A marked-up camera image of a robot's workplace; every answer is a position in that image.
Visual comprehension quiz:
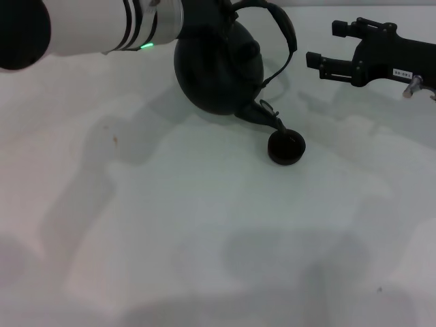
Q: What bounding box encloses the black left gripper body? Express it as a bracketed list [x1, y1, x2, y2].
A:
[176, 0, 225, 41]

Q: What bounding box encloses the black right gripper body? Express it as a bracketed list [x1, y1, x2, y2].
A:
[352, 22, 436, 89]

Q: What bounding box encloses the black round teapot with handle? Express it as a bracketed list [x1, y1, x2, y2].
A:
[173, 0, 298, 134]

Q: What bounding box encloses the small dark teacup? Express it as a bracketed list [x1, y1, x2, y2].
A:
[267, 129, 307, 167]

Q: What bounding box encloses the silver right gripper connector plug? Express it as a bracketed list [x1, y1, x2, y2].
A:
[402, 74, 436, 101]

